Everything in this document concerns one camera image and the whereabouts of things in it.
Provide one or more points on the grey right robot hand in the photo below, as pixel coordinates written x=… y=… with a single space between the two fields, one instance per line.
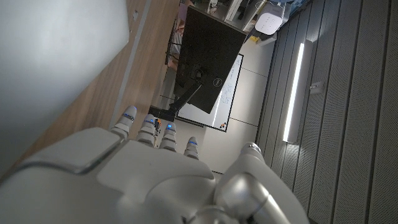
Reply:
x=130 y=186

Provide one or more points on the black Dell monitor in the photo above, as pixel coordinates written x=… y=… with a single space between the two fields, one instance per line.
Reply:
x=211 y=53

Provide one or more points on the seated person white polo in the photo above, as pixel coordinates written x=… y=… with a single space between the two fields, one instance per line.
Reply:
x=181 y=28

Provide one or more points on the long ceiling light strip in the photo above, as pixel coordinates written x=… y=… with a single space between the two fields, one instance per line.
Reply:
x=293 y=93

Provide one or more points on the white storage shelf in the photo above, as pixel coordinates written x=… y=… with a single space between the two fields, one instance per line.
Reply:
x=233 y=12

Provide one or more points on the small grey ceiling fixture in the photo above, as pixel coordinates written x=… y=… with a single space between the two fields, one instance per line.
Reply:
x=316 y=87

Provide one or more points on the white box-shaped appliance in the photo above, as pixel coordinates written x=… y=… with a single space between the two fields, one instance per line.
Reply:
x=269 y=21

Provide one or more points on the white whiteboard black frame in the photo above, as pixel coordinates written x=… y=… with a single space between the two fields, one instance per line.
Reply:
x=230 y=93

